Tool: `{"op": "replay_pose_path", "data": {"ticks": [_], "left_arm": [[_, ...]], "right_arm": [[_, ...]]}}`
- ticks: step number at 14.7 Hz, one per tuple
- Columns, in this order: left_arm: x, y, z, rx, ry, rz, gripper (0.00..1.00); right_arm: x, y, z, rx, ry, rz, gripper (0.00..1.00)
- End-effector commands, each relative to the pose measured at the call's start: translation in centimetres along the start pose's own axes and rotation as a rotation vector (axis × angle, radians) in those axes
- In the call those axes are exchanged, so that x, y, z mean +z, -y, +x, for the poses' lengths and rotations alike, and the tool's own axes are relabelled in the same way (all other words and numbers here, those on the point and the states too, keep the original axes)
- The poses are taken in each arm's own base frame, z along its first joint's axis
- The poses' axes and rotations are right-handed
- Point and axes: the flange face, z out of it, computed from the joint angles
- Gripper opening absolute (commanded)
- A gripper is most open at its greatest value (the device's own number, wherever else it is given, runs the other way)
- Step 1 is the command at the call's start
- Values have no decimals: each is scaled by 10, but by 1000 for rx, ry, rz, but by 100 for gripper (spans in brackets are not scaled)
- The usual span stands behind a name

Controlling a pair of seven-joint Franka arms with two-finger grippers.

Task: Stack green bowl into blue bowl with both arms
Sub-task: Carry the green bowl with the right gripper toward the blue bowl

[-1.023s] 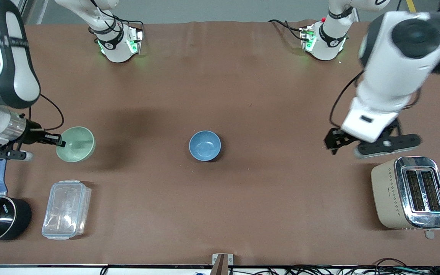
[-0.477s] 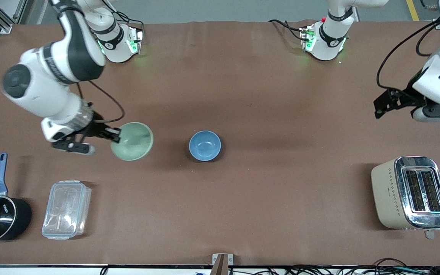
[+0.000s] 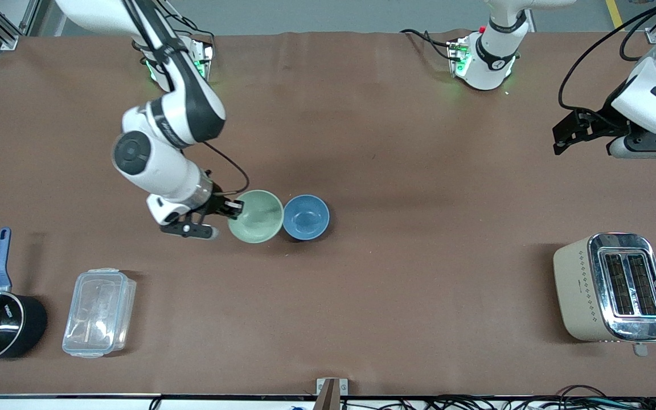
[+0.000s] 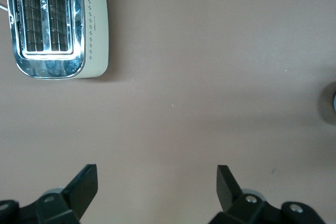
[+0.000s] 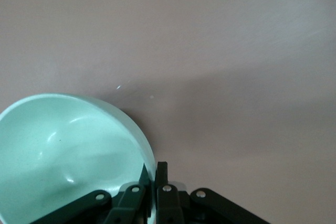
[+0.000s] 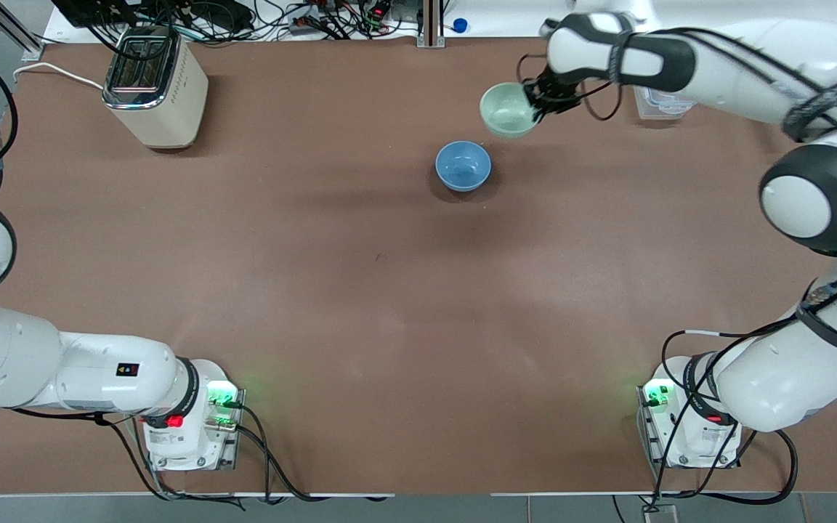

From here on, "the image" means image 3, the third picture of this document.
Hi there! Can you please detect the light green bowl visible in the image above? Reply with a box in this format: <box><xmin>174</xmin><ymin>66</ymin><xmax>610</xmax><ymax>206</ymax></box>
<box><xmin>227</xmin><ymin>190</ymin><xmax>284</xmax><ymax>244</ymax></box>

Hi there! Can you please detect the blue bowl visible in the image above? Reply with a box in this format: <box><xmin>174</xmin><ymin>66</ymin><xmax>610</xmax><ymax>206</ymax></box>
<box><xmin>282</xmin><ymin>194</ymin><xmax>330</xmax><ymax>241</ymax></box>

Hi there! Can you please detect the right arm base connector plate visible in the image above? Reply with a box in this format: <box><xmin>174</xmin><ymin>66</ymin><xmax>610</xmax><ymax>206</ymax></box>
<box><xmin>191</xmin><ymin>39</ymin><xmax>215</xmax><ymax>81</ymax></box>

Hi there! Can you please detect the left arm base connector plate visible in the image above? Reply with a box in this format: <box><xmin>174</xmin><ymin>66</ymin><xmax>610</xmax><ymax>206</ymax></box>
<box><xmin>447</xmin><ymin>37</ymin><xmax>472</xmax><ymax>79</ymax></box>

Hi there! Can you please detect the clear plastic lidded container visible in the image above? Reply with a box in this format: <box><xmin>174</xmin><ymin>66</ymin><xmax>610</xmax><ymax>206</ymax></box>
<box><xmin>62</xmin><ymin>268</ymin><xmax>137</xmax><ymax>359</ymax></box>

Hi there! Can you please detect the beige chrome toaster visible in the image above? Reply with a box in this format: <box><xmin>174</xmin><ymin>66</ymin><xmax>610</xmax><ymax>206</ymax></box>
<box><xmin>553</xmin><ymin>232</ymin><xmax>656</xmax><ymax>358</ymax></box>

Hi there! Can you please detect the brown table cover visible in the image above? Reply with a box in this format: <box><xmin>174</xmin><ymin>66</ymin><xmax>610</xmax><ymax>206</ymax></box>
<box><xmin>0</xmin><ymin>31</ymin><xmax>656</xmax><ymax>397</ymax></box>

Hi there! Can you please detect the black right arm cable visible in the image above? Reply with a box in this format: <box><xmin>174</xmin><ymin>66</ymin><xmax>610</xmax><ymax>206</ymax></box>
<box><xmin>123</xmin><ymin>0</ymin><xmax>250</xmax><ymax>198</ymax></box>

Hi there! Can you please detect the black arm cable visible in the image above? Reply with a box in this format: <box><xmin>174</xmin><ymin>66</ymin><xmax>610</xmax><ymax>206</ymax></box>
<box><xmin>557</xmin><ymin>3</ymin><xmax>656</xmax><ymax>114</ymax></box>
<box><xmin>123</xmin><ymin>0</ymin><xmax>250</xmax><ymax>198</ymax></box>

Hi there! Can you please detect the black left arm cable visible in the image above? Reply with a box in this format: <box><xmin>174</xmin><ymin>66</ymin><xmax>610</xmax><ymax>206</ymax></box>
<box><xmin>557</xmin><ymin>3</ymin><xmax>656</xmax><ymax>114</ymax></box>

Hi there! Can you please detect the black base power cable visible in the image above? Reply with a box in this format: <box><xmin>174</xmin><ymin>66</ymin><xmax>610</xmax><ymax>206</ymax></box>
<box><xmin>400</xmin><ymin>28</ymin><xmax>455</xmax><ymax>61</ymax></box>

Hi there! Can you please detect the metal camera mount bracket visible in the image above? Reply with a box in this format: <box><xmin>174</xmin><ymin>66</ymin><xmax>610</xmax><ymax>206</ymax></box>
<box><xmin>315</xmin><ymin>378</ymin><xmax>349</xmax><ymax>410</ymax></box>

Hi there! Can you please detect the black saucepan blue handle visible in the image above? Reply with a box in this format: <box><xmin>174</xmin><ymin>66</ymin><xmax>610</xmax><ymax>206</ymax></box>
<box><xmin>0</xmin><ymin>227</ymin><xmax>48</xmax><ymax>363</ymax></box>

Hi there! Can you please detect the black looped floor cable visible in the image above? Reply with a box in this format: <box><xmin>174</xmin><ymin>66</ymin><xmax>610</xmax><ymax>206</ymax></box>
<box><xmin>556</xmin><ymin>385</ymin><xmax>610</xmax><ymax>403</ymax></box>

